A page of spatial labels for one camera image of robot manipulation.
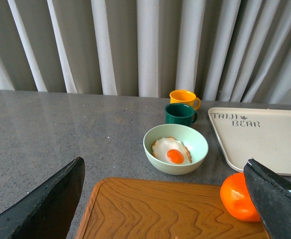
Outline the grey white curtain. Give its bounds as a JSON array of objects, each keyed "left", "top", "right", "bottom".
[{"left": 0, "top": 0, "right": 291, "bottom": 105}]

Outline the fake fried egg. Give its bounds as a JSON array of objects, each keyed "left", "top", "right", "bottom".
[{"left": 152, "top": 137, "right": 192, "bottom": 165}]

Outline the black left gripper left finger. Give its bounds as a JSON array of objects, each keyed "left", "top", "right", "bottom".
[{"left": 0, "top": 157, "right": 85, "bottom": 239}]

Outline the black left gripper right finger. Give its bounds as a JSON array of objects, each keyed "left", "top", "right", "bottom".
[{"left": 243, "top": 159, "right": 291, "bottom": 239}]

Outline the dark green mug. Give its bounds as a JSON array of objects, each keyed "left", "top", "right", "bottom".
[{"left": 165, "top": 103, "right": 197, "bottom": 126}]

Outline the orange mandarin fruit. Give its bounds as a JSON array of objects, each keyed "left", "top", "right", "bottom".
[{"left": 220, "top": 173, "right": 261, "bottom": 222}]

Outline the yellow mug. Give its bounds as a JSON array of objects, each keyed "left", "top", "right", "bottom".
[{"left": 170, "top": 90, "right": 201, "bottom": 110}]

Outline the cream bear tray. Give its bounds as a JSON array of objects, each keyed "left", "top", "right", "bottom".
[{"left": 208, "top": 107, "right": 291, "bottom": 176}]

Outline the light green bowl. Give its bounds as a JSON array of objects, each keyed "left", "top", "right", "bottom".
[{"left": 143, "top": 124, "right": 208, "bottom": 175}]

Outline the wooden cutting board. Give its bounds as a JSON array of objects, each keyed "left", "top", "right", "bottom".
[{"left": 76, "top": 177, "right": 267, "bottom": 239}]

